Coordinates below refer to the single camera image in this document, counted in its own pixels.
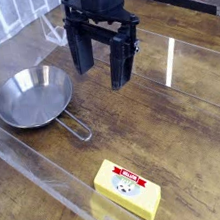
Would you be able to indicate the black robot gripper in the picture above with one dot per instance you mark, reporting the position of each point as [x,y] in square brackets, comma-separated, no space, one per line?
[103,21]

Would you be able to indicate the yellow butter block toy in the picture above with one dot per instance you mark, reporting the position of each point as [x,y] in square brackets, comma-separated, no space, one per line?
[128,189]

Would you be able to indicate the silver metal frying pan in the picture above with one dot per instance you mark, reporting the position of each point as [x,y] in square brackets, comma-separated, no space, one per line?
[36,96]

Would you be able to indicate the black bar on table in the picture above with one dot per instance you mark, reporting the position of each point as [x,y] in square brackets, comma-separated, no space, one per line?
[191,5]

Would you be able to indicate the clear acrylic tray wall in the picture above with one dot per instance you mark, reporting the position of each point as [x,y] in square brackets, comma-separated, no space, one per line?
[164,124]

